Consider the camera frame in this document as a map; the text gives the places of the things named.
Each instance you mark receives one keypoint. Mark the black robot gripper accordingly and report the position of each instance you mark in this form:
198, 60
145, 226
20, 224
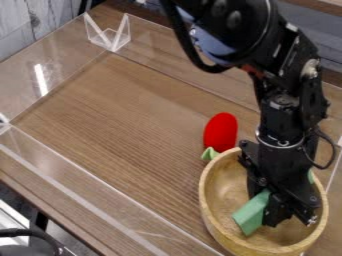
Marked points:
280, 170

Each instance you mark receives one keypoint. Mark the green rectangular block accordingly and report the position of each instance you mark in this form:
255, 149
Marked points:
249, 216

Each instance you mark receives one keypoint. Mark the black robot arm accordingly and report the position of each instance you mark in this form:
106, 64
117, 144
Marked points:
245, 34

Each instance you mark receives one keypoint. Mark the light brown wooden bowl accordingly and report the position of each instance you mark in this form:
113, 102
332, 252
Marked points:
223, 194

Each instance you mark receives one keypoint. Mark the red plush strawberry toy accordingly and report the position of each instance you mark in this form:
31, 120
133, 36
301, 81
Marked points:
221, 132

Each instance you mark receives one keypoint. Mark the black metal table frame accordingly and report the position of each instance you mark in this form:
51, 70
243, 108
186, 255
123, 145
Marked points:
43, 243

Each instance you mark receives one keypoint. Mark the clear acrylic corner bracket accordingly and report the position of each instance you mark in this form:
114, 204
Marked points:
110, 39

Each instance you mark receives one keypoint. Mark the clear acrylic tray wall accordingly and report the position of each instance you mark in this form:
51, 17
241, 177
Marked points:
102, 143

